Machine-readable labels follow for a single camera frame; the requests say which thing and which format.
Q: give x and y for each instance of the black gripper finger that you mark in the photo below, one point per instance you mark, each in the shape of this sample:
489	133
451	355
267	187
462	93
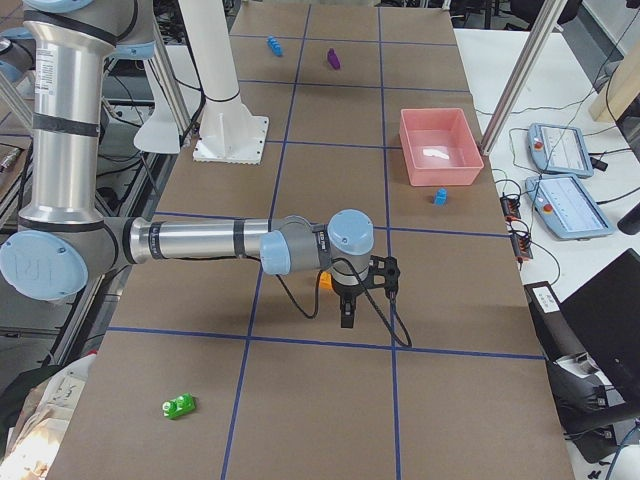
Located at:
347	314

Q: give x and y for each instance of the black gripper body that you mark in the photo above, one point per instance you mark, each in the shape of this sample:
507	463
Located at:
346	292

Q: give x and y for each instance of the orange toy block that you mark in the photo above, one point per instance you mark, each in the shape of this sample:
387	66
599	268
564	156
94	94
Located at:
325	281

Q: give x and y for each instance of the small blue toy block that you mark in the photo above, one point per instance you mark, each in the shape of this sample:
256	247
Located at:
440	197

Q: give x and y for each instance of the green toy block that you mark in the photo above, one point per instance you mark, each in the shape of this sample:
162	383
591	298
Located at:
178	406

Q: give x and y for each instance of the purple toy block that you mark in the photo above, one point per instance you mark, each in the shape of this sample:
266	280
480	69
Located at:
333	59

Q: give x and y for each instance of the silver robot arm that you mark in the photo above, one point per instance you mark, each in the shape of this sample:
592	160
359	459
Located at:
63	241

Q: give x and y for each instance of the pink plastic box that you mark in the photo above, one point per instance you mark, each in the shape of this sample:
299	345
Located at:
438	147

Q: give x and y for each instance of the black orange connector strip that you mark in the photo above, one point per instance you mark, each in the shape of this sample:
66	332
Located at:
518	230

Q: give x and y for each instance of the lower teach pendant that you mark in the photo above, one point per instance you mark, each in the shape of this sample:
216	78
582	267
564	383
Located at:
566	208

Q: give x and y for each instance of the teach pendant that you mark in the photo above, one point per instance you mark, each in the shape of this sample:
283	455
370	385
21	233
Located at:
566	208
556	149

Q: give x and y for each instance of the black laptop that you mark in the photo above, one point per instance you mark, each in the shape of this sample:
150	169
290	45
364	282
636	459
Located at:
604	315

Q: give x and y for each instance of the upper teach pendant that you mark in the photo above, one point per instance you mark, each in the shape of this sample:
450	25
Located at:
556	149

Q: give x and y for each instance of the long blue toy block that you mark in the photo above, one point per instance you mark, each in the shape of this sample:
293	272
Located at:
274	46

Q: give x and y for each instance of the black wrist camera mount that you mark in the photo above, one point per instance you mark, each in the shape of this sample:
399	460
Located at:
384	273

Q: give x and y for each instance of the white pedestal column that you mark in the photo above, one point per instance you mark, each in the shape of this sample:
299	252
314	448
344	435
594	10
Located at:
228	131

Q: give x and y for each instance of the aluminium frame post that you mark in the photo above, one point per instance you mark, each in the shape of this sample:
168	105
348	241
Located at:
547	19

